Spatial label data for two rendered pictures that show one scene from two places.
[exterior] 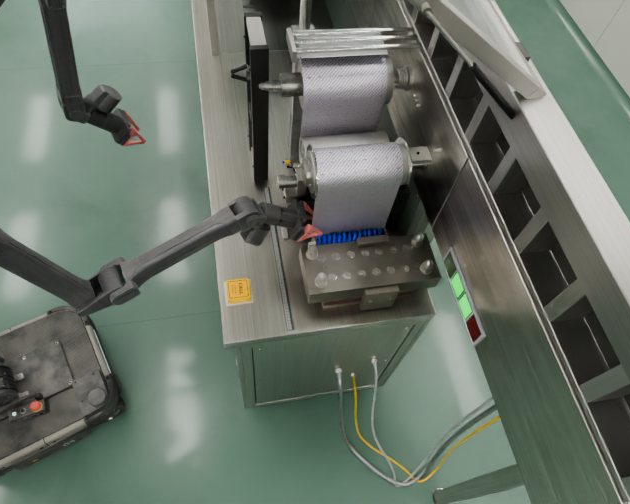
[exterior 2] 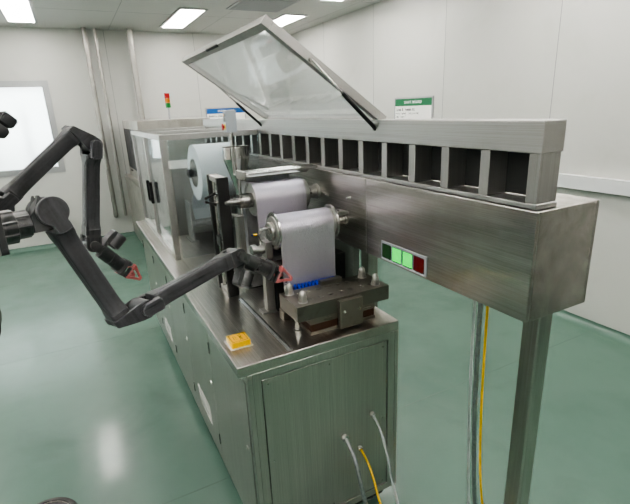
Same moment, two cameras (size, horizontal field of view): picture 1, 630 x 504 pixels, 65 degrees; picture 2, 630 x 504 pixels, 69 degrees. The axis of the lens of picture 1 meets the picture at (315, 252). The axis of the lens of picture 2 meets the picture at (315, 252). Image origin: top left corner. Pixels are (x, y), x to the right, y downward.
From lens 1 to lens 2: 1.04 m
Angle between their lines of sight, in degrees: 41
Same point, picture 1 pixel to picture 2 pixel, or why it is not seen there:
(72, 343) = not seen: outside the picture
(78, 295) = (117, 304)
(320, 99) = (266, 199)
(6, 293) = not seen: outside the picture
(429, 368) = (431, 468)
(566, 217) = (420, 130)
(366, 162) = (307, 213)
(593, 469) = (513, 220)
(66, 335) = not seen: outside the picture
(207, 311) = (199, 488)
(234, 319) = (240, 355)
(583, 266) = (439, 137)
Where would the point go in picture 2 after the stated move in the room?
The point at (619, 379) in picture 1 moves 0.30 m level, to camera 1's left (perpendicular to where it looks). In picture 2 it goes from (486, 157) to (378, 164)
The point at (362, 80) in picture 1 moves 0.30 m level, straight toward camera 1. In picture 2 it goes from (289, 185) to (294, 198)
